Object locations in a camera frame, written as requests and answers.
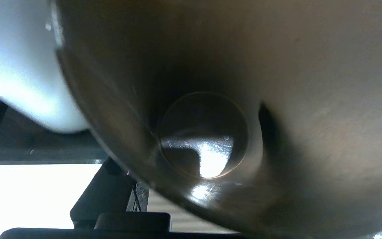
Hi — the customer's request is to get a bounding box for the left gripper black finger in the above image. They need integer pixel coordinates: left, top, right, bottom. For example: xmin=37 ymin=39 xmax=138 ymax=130
xmin=70 ymin=157 xmax=150 ymax=230

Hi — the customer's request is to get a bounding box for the black cup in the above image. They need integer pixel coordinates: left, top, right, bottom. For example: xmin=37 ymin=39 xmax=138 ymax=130
xmin=50 ymin=0 xmax=382 ymax=239

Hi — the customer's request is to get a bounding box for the black box with white lid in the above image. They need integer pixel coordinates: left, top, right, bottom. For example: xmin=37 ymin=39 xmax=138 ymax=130
xmin=0 ymin=96 xmax=236 ymax=234

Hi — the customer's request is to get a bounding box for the grey cup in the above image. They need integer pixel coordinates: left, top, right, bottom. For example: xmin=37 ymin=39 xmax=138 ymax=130
xmin=0 ymin=0 xmax=91 ymax=134

